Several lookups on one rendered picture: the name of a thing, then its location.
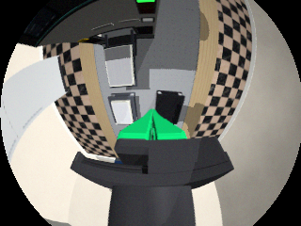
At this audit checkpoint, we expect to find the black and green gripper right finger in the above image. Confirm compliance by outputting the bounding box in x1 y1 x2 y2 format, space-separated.
152 109 186 140

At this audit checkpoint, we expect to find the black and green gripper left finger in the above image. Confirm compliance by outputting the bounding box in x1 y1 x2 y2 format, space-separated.
117 109 152 140

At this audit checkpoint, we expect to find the grey flat base plate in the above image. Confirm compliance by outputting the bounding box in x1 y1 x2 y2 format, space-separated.
93 0 200 138

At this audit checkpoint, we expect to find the dark grey plate holder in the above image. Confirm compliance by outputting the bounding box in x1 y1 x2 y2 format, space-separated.
107 92 138 124

